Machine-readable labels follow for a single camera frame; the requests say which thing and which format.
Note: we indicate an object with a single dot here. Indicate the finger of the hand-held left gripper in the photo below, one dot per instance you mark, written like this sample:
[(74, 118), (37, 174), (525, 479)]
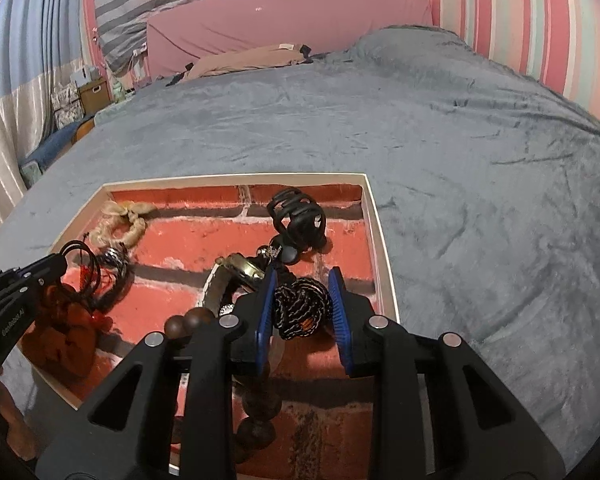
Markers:
[(45, 266)]

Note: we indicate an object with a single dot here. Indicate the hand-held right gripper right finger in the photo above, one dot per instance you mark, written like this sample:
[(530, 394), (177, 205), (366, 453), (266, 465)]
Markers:
[(337, 310)]

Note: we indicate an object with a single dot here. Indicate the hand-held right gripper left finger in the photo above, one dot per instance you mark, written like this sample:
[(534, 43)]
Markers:
[(266, 310)]

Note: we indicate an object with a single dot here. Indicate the white band wristwatch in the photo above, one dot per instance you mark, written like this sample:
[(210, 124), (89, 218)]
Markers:
[(215, 285)]

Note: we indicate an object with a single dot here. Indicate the orange scrunchie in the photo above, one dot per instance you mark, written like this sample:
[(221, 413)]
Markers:
[(70, 345)]

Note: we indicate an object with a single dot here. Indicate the cream tray with brick lining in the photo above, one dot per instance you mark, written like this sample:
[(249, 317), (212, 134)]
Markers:
[(190, 245)]

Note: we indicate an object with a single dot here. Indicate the person's left hand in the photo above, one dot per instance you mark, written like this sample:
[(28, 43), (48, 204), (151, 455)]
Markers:
[(15, 420)]

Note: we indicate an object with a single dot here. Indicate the black claw hair clip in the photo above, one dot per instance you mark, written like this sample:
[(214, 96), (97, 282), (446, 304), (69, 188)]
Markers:
[(300, 230)]

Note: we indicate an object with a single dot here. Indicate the beige scrunchie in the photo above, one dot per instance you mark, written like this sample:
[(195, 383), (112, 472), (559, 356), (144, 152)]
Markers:
[(130, 235)]

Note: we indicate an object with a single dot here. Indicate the sheer white curtain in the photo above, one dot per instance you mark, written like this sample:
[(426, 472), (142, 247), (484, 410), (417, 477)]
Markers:
[(5, 160)]

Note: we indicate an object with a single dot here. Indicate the blue folded fabric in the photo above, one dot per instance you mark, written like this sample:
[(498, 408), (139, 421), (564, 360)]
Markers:
[(50, 150)]

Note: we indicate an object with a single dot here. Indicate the patterned storage box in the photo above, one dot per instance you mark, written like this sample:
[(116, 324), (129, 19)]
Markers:
[(65, 105)]

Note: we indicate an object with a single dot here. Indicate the brown storage box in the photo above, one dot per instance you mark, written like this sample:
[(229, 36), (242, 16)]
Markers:
[(92, 95)]

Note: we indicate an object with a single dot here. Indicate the blue striped curtain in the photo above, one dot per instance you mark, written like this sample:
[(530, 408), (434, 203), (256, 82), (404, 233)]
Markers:
[(30, 35)]

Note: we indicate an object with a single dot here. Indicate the tan folded cloth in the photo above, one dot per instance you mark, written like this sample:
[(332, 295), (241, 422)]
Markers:
[(245, 60)]

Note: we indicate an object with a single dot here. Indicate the pink pillow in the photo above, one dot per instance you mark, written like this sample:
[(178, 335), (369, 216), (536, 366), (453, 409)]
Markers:
[(280, 20)]

